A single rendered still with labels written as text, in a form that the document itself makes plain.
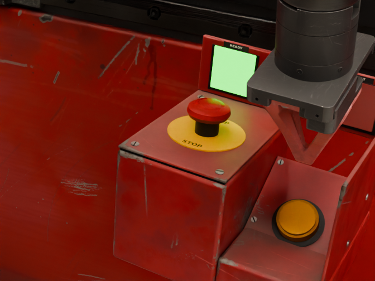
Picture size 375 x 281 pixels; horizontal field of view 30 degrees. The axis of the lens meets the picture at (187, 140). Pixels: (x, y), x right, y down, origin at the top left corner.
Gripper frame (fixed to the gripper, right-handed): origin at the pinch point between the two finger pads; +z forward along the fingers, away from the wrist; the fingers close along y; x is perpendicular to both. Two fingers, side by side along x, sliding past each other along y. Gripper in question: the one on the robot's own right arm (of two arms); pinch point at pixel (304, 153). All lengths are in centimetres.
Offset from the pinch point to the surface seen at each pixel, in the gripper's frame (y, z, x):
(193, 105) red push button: 1.3, -0.4, 11.1
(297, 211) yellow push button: 0.7, 7.7, 0.5
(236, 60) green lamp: 10.7, 0.4, 11.3
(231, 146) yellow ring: 0.5, 2.2, 7.0
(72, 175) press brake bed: 16, 32, 41
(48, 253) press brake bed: 12, 47, 45
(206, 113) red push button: 0.8, -0.4, 9.5
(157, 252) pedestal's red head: -7.5, 9.9, 10.5
